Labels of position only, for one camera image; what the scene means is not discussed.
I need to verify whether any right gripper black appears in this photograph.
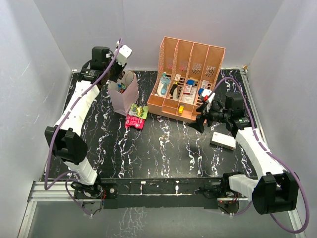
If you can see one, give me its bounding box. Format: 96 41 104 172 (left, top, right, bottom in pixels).
188 100 231 132

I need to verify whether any pale pink paper bag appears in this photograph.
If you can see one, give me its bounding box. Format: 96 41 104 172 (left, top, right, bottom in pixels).
107 71 139 116

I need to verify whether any green candy packet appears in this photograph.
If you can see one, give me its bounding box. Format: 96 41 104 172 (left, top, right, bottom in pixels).
128 103 148 119

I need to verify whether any pink candy packet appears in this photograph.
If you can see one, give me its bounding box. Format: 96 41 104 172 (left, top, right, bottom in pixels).
125 115 145 129

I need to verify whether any purple M&M's packet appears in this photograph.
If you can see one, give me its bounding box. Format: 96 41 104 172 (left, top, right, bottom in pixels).
117 83 127 93

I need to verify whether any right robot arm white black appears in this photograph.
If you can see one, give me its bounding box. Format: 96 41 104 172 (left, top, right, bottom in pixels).
188 89 299 215

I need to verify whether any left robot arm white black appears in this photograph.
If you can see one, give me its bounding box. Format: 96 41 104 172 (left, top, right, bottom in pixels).
45 45 132 198

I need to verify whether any small yellow box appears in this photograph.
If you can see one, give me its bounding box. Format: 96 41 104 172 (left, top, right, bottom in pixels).
178 105 184 115

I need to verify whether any white plastic packet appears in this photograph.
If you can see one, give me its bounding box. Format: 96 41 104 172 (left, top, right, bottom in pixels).
181 94 195 104

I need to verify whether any white rectangular box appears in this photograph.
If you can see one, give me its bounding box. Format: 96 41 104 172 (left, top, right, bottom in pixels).
210 132 236 150

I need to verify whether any blue white item pack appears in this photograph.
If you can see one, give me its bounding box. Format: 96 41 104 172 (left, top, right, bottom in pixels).
198 80 209 96

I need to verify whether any black yellow utility knife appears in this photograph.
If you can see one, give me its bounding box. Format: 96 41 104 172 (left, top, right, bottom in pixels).
170 81 179 100

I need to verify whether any light blue tape dispenser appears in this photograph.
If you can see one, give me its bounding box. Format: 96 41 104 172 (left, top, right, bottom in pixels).
157 72 171 97

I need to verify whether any orange desk file organizer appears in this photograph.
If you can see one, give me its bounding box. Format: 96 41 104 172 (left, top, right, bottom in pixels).
147 37 225 122

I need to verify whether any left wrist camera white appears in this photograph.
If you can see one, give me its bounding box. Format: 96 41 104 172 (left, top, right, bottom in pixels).
114 41 132 66

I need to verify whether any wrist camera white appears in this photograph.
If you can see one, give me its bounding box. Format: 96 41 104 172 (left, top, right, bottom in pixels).
200 89 215 104
114 41 132 66

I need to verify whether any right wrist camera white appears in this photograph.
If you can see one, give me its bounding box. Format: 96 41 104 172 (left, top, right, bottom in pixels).
200 89 215 104

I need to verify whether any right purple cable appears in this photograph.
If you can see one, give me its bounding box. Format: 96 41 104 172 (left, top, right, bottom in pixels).
210 77 310 234

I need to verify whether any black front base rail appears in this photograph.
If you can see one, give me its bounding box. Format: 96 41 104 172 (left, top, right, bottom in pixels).
74 177 251 210

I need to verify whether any aluminium frame rail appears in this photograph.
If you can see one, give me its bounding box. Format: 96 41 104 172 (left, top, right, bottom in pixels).
18 179 292 238

